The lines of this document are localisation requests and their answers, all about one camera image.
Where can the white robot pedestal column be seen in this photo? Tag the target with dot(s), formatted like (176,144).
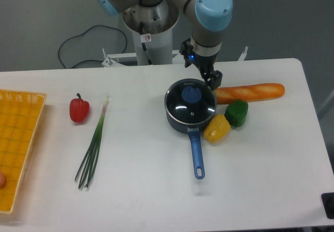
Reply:
(152,30)

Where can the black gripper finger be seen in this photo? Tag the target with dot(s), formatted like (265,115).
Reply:
(215,78)
(206,76)

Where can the glass lid with blue knob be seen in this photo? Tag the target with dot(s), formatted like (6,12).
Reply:
(190,101)

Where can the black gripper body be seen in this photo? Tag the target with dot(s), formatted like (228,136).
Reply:
(203,58)

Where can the yellow woven basket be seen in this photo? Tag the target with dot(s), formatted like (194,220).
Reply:
(20,115)

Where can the white metal base frame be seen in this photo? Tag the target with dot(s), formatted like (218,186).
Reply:
(130,59)

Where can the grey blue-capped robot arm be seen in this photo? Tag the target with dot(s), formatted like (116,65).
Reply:
(208,18)

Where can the dark blue saucepan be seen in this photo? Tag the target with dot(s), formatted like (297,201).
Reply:
(193,131)

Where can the orange baguette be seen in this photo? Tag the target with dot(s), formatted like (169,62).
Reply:
(249,93)

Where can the green scallion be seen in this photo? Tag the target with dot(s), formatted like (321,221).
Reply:
(89,163)

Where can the red bell pepper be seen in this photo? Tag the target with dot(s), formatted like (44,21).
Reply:
(78,109)

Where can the yellow bell pepper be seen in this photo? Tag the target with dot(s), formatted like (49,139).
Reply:
(217,129)

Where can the green bell pepper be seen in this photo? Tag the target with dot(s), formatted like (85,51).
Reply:
(236,113)

